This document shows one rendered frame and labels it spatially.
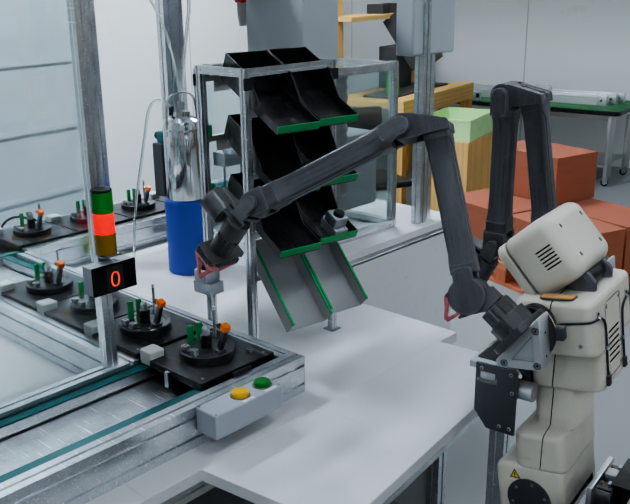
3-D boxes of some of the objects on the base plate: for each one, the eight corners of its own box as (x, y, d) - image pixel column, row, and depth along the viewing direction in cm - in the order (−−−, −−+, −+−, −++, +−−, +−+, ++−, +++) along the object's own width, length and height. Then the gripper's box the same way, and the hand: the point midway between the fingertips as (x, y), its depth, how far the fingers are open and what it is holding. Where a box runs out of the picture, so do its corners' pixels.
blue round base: (220, 268, 311) (217, 197, 303) (187, 279, 301) (183, 205, 292) (193, 259, 322) (189, 190, 313) (160, 269, 311) (155, 198, 302)
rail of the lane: (305, 391, 218) (304, 352, 214) (-26, 559, 155) (-34, 509, 152) (289, 384, 221) (289, 346, 218) (-40, 547, 159) (-48, 497, 156)
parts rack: (341, 328, 257) (341, 59, 232) (254, 367, 231) (243, 70, 207) (291, 311, 270) (286, 55, 246) (204, 346, 245) (188, 65, 220)
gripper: (222, 250, 193) (197, 290, 203) (254, 239, 200) (229, 278, 210) (206, 228, 195) (182, 268, 205) (238, 218, 202) (213, 258, 212)
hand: (207, 271), depth 207 cm, fingers closed on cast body, 4 cm apart
